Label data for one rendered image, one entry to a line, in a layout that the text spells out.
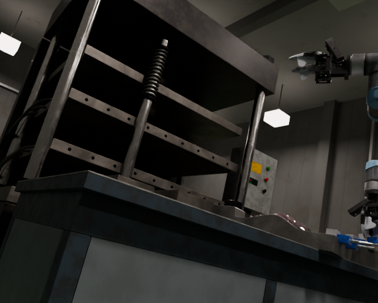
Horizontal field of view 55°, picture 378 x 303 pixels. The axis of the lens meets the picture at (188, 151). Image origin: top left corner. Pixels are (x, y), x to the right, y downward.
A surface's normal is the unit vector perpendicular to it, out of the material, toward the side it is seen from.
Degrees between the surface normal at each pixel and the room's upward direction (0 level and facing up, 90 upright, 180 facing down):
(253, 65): 90
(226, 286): 90
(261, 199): 90
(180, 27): 90
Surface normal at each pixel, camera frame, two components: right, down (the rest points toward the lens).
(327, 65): -0.39, -0.48
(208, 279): 0.59, -0.10
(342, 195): -0.76, -0.35
